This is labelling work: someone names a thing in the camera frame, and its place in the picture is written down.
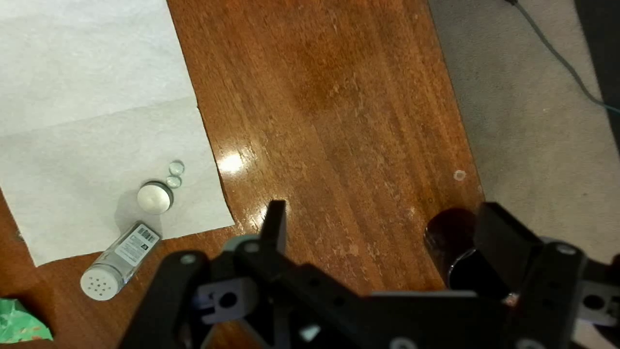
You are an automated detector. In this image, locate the white paper sheet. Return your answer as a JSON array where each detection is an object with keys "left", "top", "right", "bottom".
[{"left": 0, "top": 0, "right": 233, "bottom": 266}]

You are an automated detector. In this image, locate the clear glass bead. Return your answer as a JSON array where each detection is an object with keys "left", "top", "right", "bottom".
[
  {"left": 169, "top": 159, "right": 187, "bottom": 177},
  {"left": 166, "top": 175, "right": 183, "bottom": 188}
]

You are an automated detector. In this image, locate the black cup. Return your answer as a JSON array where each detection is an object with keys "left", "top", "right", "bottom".
[{"left": 425, "top": 208, "right": 510, "bottom": 301}]

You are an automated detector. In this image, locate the green crumpled wrapper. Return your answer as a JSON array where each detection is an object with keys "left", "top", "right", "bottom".
[{"left": 0, "top": 299, "right": 55, "bottom": 345}]

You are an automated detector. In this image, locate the clear spice shaker bottle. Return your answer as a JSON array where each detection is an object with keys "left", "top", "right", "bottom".
[{"left": 80, "top": 221, "right": 162, "bottom": 303}]

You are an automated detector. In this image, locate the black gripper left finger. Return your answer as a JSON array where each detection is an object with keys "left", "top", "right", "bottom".
[{"left": 224, "top": 200, "right": 288, "bottom": 256}]

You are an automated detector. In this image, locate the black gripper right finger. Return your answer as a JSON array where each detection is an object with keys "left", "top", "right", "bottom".
[{"left": 476, "top": 202, "right": 543, "bottom": 297}]

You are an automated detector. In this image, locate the green floor cable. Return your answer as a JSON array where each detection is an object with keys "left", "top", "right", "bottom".
[{"left": 507, "top": 0, "right": 620, "bottom": 115}]

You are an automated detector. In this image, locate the white tealight candle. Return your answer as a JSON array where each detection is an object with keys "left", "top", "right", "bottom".
[{"left": 137, "top": 182, "right": 175, "bottom": 215}]

